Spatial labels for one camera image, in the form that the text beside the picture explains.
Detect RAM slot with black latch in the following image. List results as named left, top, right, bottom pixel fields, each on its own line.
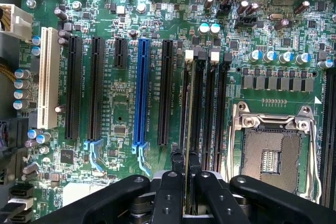
left=194, top=50, right=209, bottom=172
left=215, top=52, right=233, bottom=173

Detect black RAM slot bank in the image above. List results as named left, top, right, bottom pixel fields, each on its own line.
left=320, top=68, right=336, bottom=209

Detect silver socket locking lever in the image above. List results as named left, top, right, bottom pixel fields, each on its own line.
left=226, top=103, right=238, bottom=180
left=308, top=118, right=323, bottom=204

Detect silver CPU socket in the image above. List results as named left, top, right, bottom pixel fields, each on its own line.
left=227, top=100, right=324, bottom=204

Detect white board sticker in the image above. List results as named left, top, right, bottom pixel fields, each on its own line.
left=62, top=181, right=112, bottom=204

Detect long black expansion slot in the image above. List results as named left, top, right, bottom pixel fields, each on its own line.
left=86, top=36, right=106, bottom=142
left=157, top=39, right=174, bottom=146
left=64, top=35, right=83, bottom=141

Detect black square chip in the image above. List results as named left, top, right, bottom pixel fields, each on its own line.
left=60, top=148, right=75, bottom=165

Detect blue expansion slot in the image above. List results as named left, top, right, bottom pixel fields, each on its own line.
left=132, top=38, right=152, bottom=176

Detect green motherboard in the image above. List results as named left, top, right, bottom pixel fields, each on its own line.
left=15, top=0, right=336, bottom=222

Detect silver blue capacitor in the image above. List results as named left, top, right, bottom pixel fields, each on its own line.
left=209, top=23, right=222, bottom=36
left=13, top=99, right=30, bottom=110
left=262, top=50, right=278, bottom=63
left=13, top=89, right=31, bottom=100
left=278, top=51, right=295, bottom=65
left=14, top=68, right=32, bottom=79
left=317, top=59, right=334, bottom=70
left=13, top=79, right=31, bottom=90
left=198, top=23, right=211, bottom=36
left=248, top=49, right=263, bottom=62
left=295, top=52, right=312, bottom=65

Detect black and white SATA port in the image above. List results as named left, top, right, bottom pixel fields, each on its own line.
left=0, top=197, right=35, bottom=222

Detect short black expansion slot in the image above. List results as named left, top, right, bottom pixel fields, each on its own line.
left=113, top=37, right=129, bottom=69

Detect white PCI expansion slot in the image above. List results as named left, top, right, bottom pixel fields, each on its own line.
left=37, top=26, right=61, bottom=130

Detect black four-pin header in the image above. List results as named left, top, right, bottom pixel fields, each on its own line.
left=235, top=15, right=257, bottom=28

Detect black fan header connector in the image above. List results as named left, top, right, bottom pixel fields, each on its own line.
left=216, top=1, right=232, bottom=17

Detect white power connector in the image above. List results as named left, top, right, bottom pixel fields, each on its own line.
left=0, top=3, right=34, bottom=44

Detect yellow braided cable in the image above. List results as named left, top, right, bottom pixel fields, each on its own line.
left=0, top=62, right=17, bottom=84

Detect yellow and black power wires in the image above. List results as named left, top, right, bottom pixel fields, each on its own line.
left=0, top=7, right=12, bottom=33

